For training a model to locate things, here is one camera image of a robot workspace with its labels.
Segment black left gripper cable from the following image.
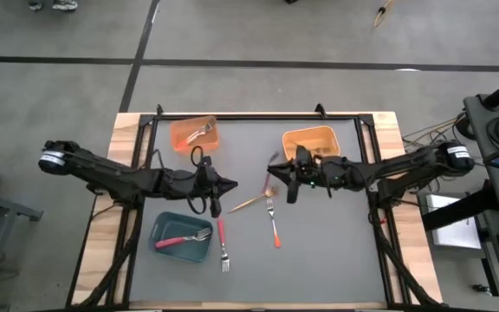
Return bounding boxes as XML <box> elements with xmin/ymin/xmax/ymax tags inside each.
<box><xmin>186</xmin><ymin>146</ymin><xmax>211</xmax><ymax>217</ymax></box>

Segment grey metal stand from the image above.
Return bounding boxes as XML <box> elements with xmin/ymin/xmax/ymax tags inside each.
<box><xmin>0</xmin><ymin>185</ymin><xmax>45</xmax><ymax>307</ymax></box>

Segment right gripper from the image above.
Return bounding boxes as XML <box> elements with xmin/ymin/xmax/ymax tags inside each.
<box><xmin>267</xmin><ymin>145</ymin><xmax>354</xmax><ymax>205</ymax></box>

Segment grey table mat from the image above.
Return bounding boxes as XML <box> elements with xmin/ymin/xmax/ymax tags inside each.
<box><xmin>128</xmin><ymin>118</ymin><xmax>388</xmax><ymax>304</ymax></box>

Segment person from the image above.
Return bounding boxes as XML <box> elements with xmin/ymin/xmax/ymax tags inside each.
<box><xmin>27</xmin><ymin>0</ymin><xmax>80</xmax><ymax>12</ymax></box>

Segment yellow floor cable loop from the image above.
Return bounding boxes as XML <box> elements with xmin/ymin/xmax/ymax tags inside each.
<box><xmin>372</xmin><ymin>0</ymin><xmax>396</xmax><ymax>29</ymax></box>

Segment small black floor object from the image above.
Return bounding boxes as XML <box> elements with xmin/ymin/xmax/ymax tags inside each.
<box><xmin>471</xmin><ymin>283</ymin><xmax>494</xmax><ymax>298</ymax></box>

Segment black diagonal beam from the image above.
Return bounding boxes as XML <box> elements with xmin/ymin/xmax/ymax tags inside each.
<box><xmin>420</xmin><ymin>178</ymin><xmax>499</xmax><ymax>233</ymax></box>

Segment white box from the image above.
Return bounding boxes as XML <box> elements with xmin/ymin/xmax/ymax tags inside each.
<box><xmin>424</xmin><ymin>192</ymin><xmax>484</xmax><ymax>251</ymax></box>

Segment teal plastic bin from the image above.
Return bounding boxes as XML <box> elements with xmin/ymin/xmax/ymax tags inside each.
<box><xmin>148</xmin><ymin>211</ymin><xmax>214</xmax><ymax>263</ymax></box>

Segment yellow plastic bin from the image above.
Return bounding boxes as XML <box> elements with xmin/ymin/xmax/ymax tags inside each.
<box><xmin>282</xmin><ymin>125</ymin><xmax>341</xmax><ymax>162</ymax></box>

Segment orange translucent plastic bin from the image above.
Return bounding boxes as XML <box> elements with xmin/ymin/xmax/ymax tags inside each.
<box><xmin>170</xmin><ymin>115</ymin><xmax>220</xmax><ymax>153</ymax></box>

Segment dark grey desk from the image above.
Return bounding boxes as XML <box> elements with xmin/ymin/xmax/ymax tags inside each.
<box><xmin>463</xmin><ymin>93</ymin><xmax>499</xmax><ymax>214</ymax></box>

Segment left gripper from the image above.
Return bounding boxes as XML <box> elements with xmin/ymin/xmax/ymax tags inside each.
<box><xmin>186</xmin><ymin>156</ymin><xmax>238</xmax><ymax>218</ymax></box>

